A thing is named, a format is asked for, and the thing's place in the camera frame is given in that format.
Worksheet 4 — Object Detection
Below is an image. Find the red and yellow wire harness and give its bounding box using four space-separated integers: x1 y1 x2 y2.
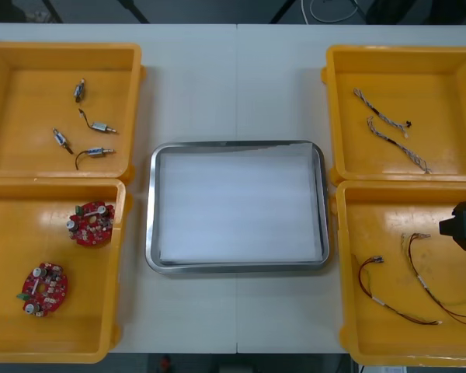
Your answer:
399 232 466 326

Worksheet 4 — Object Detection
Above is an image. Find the round red circuit board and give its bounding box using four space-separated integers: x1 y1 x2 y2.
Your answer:
67 200 117 247
16 262 70 318

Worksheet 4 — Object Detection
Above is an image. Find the blue-white twisted wire harness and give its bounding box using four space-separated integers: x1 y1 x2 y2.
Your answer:
352 88 412 139
366 115 433 175

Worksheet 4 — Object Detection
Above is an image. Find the solenoid with blue label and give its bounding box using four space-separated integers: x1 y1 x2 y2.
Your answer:
51 127 75 155
75 146 117 171
73 78 89 104

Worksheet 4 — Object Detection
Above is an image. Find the yellow-orange plastic bin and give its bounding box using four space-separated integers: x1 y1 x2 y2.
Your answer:
0 40 147 180
0 176 134 365
331 179 466 368
320 44 466 183

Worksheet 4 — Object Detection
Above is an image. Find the solenoid with white label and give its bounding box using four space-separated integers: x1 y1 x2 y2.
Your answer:
77 108 120 136

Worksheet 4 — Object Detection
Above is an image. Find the steel tray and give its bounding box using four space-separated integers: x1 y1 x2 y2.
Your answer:
144 139 331 275

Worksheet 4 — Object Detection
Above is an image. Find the white liner sheet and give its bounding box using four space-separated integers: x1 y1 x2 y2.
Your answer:
157 144 323 265

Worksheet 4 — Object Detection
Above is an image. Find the red-black wire harness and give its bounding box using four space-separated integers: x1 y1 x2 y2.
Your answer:
352 254 443 326

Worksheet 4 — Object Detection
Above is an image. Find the white cable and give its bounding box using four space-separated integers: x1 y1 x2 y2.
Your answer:
301 0 359 23

